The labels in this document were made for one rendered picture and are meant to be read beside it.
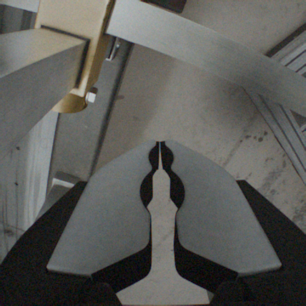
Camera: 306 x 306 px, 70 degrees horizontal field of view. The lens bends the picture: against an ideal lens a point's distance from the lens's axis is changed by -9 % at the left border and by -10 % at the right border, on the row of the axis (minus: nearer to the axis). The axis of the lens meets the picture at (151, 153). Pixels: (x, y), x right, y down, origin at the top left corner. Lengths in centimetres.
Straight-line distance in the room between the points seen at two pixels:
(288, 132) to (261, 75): 84
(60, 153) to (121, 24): 28
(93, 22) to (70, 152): 27
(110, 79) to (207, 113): 83
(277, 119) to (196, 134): 40
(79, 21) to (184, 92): 93
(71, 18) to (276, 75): 16
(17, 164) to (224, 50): 50
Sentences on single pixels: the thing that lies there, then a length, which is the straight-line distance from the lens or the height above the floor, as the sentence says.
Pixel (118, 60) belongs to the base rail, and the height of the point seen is 70.
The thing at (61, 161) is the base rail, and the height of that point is 70.
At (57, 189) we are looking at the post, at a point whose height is 74.
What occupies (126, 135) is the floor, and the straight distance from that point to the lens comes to 117.
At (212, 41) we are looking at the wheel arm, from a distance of 19.
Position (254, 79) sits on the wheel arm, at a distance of 21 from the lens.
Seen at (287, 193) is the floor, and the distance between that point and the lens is 159.
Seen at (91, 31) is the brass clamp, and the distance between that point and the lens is 18.
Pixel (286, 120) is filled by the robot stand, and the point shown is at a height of 23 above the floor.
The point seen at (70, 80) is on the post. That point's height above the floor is 88.
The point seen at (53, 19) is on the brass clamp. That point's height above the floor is 86.
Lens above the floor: 104
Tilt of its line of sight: 59 degrees down
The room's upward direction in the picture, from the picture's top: 179 degrees counter-clockwise
